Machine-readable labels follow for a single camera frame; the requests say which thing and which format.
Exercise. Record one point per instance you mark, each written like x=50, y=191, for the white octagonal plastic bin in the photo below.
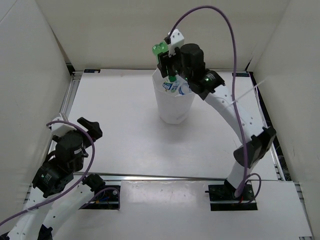
x=172, y=107

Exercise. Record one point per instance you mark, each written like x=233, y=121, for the aluminium rail bar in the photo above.
x=139, y=177

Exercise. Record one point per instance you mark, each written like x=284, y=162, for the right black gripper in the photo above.
x=165, y=60

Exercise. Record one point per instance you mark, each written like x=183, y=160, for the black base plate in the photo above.
x=109, y=199
x=222, y=199

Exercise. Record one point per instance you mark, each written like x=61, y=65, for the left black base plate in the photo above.
x=109, y=199

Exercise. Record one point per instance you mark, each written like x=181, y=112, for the clear bottle blue label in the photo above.
x=184, y=89

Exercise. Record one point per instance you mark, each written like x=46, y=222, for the green plastic bottle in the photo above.
x=162, y=47

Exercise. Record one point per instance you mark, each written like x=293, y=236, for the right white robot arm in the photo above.
x=255, y=138

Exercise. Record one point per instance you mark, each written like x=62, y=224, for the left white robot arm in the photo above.
x=50, y=203

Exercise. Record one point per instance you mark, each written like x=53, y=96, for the clear bottle white green label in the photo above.
x=170, y=87

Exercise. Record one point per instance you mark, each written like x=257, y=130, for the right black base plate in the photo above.
x=222, y=199

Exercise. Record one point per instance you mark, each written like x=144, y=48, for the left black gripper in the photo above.
x=93, y=128

